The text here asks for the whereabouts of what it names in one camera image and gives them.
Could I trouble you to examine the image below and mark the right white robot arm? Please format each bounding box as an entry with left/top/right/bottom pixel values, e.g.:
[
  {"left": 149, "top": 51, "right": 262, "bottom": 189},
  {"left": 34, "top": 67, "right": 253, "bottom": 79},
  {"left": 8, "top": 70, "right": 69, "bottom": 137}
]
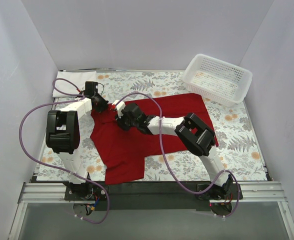
[{"left": 111, "top": 100, "right": 233, "bottom": 199}]

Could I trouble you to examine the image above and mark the folded white t-shirt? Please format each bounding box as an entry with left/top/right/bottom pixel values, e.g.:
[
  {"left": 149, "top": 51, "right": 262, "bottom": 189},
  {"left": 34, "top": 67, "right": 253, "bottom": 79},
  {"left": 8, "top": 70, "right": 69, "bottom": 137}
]
[{"left": 52, "top": 71, "right": 97, "bottom": 98}]

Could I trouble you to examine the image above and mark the white plastic basket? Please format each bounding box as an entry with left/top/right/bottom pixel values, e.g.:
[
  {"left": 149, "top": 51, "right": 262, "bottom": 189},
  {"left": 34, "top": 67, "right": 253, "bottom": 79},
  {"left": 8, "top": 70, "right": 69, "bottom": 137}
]
[{"left": 181, "top": 54, "right": 253, "bottom": 107}]

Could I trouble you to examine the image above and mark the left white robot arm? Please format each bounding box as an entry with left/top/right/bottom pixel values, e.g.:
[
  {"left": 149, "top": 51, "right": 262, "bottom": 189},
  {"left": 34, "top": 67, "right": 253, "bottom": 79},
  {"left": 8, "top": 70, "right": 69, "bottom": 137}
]
[{"left": 45, "top": 81, "right": 108, "bottom": 200}]

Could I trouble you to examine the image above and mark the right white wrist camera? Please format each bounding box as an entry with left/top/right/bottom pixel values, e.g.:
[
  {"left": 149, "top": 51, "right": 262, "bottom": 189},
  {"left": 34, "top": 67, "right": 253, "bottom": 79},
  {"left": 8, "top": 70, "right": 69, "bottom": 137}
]
[{"left": 111, "top": 100, "right": 126, "bottom": 118}]

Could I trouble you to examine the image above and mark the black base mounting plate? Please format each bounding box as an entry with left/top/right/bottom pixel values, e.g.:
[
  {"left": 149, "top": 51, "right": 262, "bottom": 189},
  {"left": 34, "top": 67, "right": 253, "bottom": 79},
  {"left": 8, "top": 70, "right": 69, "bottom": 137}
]
[{"left": 63, "top": 181, "right": 243, "bottom": 213}]

